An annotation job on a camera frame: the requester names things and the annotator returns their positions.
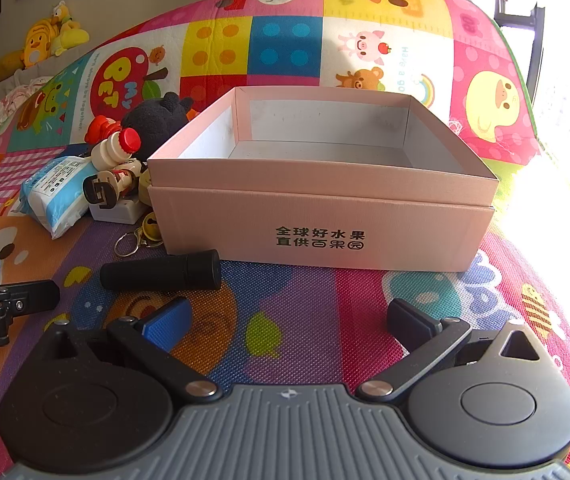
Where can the orange striped plush toy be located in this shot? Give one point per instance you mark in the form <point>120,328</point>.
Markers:
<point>40,42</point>

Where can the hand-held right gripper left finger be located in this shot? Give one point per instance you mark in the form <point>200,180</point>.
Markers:
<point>167,322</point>

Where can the keyring with golden bell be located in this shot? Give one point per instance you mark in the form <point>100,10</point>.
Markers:
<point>151,230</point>

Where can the pink white cloth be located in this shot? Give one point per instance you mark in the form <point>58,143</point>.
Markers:
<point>15,97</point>

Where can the colourful cartoon play mat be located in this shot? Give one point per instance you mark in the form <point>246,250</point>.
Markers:
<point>315,310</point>

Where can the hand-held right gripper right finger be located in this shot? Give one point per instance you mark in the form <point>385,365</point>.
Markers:
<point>410,320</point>

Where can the black cylinder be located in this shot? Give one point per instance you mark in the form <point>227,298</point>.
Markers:
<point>165,270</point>

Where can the yellow green plush toy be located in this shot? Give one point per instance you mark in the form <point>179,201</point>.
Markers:
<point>72,35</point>

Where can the yellow pudding toy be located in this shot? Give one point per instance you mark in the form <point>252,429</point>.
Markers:
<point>115,185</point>

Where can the dark window frame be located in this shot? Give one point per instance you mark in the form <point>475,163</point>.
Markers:
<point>520,15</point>

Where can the black plush toy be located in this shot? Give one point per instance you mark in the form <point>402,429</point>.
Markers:
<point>155,120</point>

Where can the red and orange toy figure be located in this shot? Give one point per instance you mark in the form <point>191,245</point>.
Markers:
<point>99,127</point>

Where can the pink cardboard box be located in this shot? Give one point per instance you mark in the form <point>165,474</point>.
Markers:
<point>315,210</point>

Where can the blue tissue pack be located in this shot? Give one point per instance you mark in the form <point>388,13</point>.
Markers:
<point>55,195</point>

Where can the white toy bottle red cap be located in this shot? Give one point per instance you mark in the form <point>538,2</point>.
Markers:
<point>117,147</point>

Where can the white battery charger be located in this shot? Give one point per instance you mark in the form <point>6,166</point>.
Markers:
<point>115,212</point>

